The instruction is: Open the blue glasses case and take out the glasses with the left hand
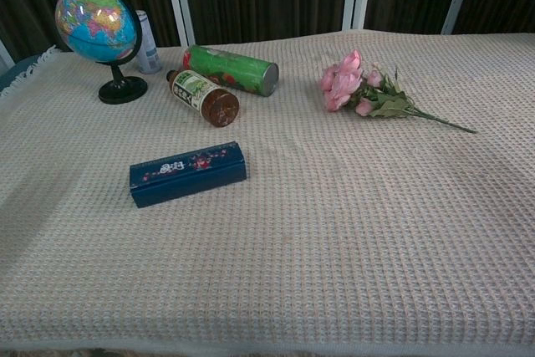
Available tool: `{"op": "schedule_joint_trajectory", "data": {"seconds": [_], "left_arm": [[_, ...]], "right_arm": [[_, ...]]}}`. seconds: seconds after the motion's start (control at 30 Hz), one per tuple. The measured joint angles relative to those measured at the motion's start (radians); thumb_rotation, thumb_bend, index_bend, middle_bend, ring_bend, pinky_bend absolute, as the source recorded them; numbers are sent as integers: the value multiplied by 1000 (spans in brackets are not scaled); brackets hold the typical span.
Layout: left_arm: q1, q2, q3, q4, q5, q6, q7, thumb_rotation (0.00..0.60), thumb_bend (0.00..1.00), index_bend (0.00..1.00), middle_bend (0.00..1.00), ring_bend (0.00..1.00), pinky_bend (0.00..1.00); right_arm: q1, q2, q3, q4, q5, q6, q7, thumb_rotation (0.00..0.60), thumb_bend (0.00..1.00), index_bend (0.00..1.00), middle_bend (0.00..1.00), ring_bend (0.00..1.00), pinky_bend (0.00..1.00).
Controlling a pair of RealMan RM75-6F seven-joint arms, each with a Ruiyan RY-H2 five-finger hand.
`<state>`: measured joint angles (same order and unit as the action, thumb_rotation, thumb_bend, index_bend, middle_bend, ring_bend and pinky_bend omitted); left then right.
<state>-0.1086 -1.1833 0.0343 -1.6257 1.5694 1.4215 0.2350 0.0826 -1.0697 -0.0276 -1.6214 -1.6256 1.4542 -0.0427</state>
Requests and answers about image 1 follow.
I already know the grey blue glasses case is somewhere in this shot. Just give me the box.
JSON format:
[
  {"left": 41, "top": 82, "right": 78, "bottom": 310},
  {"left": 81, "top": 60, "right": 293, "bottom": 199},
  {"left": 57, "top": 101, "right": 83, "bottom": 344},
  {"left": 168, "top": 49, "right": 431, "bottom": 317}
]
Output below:
[{"left": 129, "top": 140, "right": 249, "bottom": 209}]

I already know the brown tea bottle green label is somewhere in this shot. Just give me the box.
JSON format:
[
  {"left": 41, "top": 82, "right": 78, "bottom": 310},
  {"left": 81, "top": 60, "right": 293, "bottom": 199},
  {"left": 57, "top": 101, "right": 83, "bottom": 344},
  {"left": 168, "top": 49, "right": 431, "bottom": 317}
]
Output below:
[{"left": 166, "top": 69, "right": 241, "bottom": 129}]

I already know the green cylindrical snack tube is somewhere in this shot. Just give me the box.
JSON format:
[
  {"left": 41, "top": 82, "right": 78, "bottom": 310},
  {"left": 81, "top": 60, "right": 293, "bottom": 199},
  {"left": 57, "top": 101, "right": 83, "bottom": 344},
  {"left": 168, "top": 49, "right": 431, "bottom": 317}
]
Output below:
[{"left": 181, "top": 43, "right": 280, "bottom": 98}]

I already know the beige waffle weave cloth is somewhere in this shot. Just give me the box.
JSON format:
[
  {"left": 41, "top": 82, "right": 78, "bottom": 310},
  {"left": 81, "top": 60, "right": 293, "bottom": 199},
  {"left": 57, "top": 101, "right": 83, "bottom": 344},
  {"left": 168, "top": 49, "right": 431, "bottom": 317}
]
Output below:
[{"left": 0, "top": 29, "right": 535, "bottom": 354}]

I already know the pink artificial flower bouquet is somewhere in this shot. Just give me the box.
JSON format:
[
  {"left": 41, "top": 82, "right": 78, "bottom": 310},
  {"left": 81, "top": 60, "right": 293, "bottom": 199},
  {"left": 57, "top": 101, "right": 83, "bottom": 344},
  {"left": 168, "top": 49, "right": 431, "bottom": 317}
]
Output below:
[{"left": 320, "top": 48, "right": 478, "bottom": 135}]

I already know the silver white drink can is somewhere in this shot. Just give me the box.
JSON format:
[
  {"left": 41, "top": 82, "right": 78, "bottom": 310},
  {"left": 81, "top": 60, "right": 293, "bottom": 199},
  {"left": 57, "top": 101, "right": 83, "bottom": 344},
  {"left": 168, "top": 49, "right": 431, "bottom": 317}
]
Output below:
[{"left": 134, "top": 9, "right": 163, "bottom": 75}]

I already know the desk globe on black stand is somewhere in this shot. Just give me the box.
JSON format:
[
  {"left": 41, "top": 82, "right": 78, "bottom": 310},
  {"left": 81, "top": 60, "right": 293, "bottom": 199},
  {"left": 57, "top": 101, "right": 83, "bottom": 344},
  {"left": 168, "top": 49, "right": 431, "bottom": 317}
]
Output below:
[{"left": 54, "top": 0, "right": 149, "bottom": 105}]

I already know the blue padded table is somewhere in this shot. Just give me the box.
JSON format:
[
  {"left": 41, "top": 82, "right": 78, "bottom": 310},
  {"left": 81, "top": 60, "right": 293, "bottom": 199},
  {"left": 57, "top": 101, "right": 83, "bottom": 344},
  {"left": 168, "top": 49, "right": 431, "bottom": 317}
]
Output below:
[{"left": 0, "top": 54, "right": 43, "bottom": 94}]

